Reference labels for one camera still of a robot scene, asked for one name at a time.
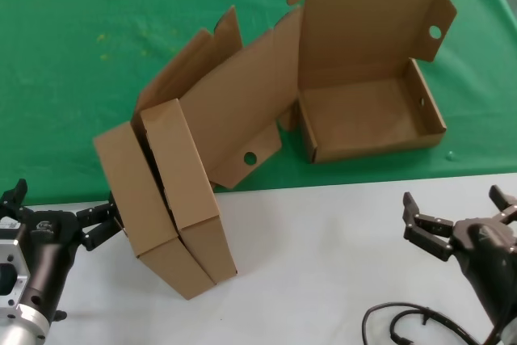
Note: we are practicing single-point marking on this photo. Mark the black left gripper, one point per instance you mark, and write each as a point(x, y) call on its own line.
point(48, 248)

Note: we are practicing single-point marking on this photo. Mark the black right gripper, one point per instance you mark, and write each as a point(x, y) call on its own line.
point(490, 258)

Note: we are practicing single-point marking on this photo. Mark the cardboard box with corners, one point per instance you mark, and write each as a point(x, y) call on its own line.
point(351, 119)

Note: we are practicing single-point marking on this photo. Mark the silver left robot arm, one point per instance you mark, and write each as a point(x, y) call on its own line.
point(20, 329)

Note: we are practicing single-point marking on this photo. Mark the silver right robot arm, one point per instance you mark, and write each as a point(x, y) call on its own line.
point(508, 333)

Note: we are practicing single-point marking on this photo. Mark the cardboard box with notched lid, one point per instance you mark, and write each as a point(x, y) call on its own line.
point(129, 191)

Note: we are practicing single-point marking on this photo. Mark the cardboard box with round hole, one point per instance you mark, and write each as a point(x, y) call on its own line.
point(194, 183)

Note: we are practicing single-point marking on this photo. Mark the small green bead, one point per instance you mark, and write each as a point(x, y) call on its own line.
point(450, 155)

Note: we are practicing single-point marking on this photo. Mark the green table cloth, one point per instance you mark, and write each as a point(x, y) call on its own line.
point(60, 119)

